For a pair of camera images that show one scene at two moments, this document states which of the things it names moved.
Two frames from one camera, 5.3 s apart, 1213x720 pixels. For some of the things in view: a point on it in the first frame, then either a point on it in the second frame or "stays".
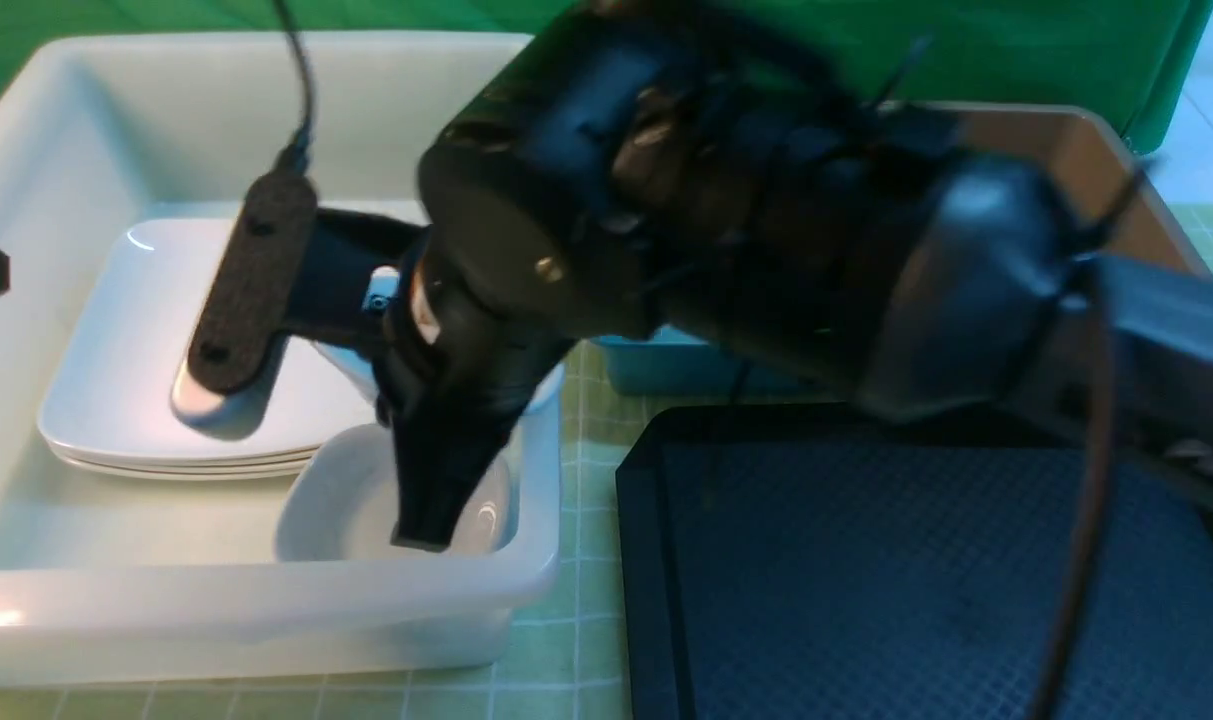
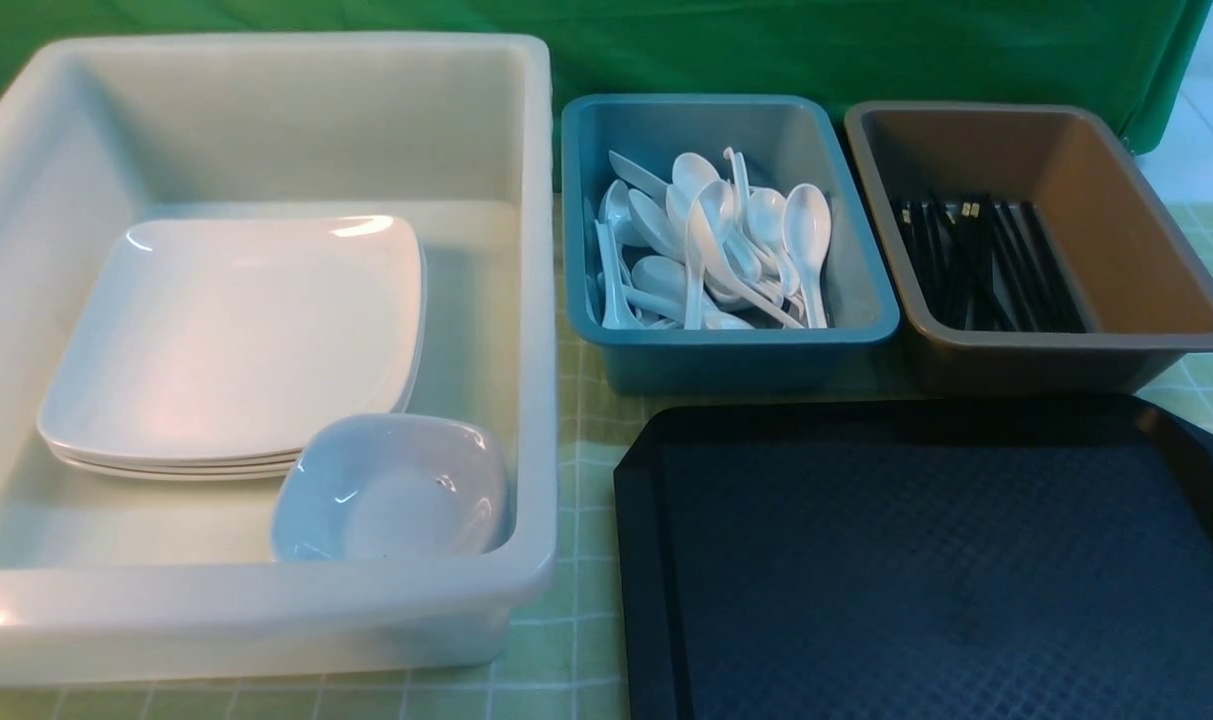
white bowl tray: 547,406 → 392,488
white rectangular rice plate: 108,408 stays
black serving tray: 824,562 stays
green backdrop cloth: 1132,62 stays
